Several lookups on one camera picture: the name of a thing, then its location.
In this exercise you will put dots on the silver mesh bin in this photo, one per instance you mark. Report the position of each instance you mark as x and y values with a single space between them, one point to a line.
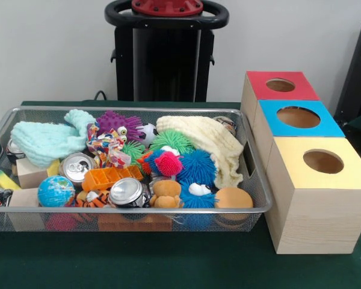
198 224

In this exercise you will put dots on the wooden box with three holes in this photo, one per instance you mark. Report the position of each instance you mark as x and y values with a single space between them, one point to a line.
319 216

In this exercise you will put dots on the pink spiky ball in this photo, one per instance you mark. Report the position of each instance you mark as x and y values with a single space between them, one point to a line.
168 162

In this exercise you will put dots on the blue spiky ball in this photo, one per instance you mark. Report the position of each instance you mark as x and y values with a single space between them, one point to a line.
198 164

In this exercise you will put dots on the cream cloth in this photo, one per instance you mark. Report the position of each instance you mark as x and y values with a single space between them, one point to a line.
210 138

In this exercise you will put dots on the small soccer ball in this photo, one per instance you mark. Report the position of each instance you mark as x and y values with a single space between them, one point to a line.
149 132

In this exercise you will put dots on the orange plush toy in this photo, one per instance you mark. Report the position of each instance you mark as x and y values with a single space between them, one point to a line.
167 192

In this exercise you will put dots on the purple spiky ball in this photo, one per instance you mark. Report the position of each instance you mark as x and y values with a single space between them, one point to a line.
120 122

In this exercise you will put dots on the silver drink can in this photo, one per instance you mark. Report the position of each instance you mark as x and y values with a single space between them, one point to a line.
126 192
75 168

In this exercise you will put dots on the orange plastic crate toy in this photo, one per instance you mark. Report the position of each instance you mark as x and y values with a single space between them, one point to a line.
108 177

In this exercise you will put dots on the blue globe ball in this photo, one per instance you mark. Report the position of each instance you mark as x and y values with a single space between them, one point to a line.
55 191

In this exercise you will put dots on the mint green cloth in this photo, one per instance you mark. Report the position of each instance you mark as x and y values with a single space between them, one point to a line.
45 141

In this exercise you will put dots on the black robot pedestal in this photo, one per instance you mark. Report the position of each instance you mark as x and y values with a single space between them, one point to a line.
168 60

